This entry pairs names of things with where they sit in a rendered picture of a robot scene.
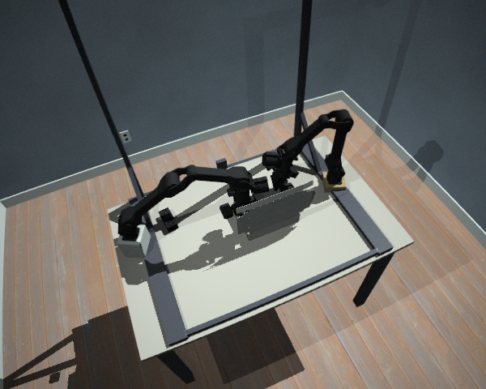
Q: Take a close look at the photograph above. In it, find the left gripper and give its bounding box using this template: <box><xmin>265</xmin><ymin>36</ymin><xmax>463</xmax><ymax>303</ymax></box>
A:
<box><xmin>266</xmin><ymin>166</ymin><xmax>294</xmax><ymax>192</ymax></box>

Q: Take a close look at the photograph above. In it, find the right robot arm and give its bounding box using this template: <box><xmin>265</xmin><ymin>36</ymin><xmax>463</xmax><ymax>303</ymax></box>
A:
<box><xmin>118</xmin><ymin>165</ymin><xmax>269</xmax><ymax>242</ymax></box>

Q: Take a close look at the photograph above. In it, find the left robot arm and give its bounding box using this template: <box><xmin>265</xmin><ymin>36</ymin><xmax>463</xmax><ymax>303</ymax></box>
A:
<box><xmin>262</xmin><ymin>109</ymin><xmax>354</xmax><ymax>185</ymax></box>

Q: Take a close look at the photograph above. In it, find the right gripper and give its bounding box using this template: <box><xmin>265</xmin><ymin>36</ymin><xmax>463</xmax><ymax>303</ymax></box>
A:
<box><xmin>220</xmin><ymin>193</ymin><xmax>265</xmax><ymax>219</ymax></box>

